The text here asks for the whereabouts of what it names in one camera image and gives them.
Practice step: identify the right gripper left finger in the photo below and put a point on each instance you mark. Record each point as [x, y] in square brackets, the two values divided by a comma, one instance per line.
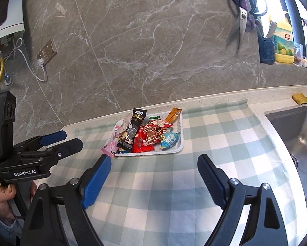
[93, 180]

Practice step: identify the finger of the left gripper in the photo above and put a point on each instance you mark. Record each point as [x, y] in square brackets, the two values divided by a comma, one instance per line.
[50, 157]
[51, 138]

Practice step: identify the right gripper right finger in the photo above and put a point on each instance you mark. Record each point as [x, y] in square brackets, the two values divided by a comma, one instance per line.
[215, 180]

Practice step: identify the pink cartoon snack packet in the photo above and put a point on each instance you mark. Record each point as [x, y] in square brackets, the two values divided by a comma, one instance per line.
[111, 148]

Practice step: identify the dark blue snack bag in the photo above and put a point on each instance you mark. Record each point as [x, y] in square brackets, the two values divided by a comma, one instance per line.
[126, 139]

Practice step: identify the red chocolate ball bag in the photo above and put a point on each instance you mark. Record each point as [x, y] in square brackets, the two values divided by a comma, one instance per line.
[139, 143]

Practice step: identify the blue yellow snack bag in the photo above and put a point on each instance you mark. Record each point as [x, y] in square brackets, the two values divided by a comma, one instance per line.
[168, 140]

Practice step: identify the clear rice cake packet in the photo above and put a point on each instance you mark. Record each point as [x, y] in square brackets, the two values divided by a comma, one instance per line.
[124, 126]

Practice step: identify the red patterned snack packet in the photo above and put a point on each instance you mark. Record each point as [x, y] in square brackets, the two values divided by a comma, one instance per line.
[152, 130]

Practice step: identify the orange snack packet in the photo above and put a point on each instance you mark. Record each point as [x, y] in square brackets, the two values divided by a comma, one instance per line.
[173, 115]

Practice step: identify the black foil snack bag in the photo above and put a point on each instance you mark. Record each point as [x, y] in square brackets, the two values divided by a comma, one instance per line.
[137, 117]

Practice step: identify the grey sleeve left forearm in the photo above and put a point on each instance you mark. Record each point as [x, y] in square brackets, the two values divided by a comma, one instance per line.
[11, 232]

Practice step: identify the left hand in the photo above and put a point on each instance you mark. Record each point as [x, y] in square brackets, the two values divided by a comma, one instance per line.
[7, 193]

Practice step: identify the green white checkered tablecloth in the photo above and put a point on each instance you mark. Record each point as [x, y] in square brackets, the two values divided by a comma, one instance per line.
[162, 199]

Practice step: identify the white plastic tray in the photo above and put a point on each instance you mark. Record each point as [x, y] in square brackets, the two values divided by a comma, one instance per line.
[177, 128]

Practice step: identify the stainless steel sink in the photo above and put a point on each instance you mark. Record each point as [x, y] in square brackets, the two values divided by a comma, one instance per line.
[291, 125]

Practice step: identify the yellow sponge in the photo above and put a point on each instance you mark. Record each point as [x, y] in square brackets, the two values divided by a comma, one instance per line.
[299, 98]

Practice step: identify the white water heater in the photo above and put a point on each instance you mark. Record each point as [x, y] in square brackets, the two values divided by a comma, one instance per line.
[11, 21]

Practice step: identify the blue utensil holder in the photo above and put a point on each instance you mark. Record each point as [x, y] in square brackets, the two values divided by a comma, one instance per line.
[266, 50]

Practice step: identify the yellow dish soap bottle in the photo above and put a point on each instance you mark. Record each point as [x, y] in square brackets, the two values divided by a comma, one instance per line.
[283, 42]

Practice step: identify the kitchen scissors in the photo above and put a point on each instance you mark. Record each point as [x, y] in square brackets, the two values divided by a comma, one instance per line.
[240, 26]

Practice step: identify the wall power outlet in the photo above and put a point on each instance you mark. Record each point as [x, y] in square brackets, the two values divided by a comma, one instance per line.
[48, 52]

